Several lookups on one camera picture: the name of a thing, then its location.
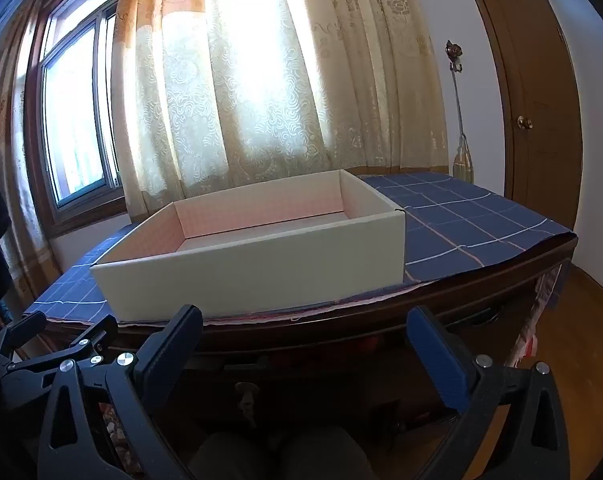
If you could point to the brass door knob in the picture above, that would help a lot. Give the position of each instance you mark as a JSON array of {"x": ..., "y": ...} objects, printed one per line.
[{"x": 525, "y": 122}]

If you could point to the cream patterned curtain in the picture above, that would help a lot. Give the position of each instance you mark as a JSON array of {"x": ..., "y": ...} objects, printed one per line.
[
  {"x": 261, "y": 85},
  {"x": 11, "y": 125}
]

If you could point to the dark wooden desk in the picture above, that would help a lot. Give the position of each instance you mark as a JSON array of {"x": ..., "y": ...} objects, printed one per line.
[{"x": 481, "y": 287}]

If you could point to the small metal object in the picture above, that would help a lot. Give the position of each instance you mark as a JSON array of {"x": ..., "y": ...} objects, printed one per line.
[{"x": 245, "y": 395}]

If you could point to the dark rounded cloth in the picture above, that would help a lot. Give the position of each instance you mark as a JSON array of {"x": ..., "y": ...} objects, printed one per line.
[{"x": 281, "y": 455}]

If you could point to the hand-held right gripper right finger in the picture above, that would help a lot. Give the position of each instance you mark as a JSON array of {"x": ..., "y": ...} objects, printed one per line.
[{"x": 439, "y": 360}]

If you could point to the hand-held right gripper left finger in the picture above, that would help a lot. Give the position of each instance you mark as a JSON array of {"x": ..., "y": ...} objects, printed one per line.
[{"x": 174, "y": 342}]

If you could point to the wooden framed window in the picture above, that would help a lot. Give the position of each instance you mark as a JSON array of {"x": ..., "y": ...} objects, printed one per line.
[{"x": 74, "y": 110}]

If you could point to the white cardboard box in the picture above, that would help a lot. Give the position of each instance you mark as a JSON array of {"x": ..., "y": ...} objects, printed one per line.
[{"x": 256, "y": 275}]

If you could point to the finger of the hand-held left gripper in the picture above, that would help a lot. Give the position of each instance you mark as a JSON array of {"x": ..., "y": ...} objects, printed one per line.
[
  {"x": 21, "y": 332},
  {"x": 89, "y": 342}
]

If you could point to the dark wooden table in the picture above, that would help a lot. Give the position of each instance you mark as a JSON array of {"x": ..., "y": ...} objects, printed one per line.
[{"x": 541, "y": 300}]

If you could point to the brown wooden door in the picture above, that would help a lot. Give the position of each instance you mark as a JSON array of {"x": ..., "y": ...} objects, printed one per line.
[{"x": 541, "y": 60}]

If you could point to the blue plaid tablecloth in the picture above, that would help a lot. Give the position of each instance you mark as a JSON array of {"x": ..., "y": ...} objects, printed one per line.
[{"x": 456, "y": 220}]

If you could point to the metal wall hook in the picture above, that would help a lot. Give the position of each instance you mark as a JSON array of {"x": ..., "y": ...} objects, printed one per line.
[{"x": 454, "y": 55}]

